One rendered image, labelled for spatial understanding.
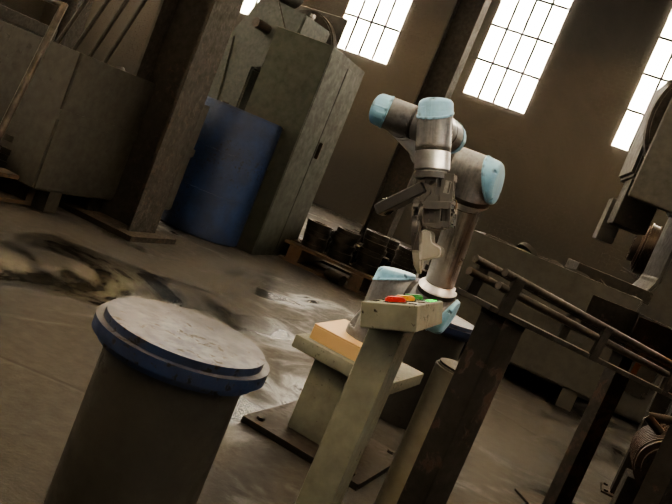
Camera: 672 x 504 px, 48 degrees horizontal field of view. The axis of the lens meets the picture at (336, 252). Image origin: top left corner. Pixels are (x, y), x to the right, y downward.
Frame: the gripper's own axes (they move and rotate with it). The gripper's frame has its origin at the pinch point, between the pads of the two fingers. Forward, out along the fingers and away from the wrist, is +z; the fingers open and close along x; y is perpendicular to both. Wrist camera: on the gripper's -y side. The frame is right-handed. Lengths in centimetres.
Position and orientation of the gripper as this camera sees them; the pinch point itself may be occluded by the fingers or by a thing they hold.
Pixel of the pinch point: (416, 267)
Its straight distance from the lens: 161.0
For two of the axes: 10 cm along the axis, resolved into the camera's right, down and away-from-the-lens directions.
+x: 3.2, 0.3, 9.5
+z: -0.6, 10.0, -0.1
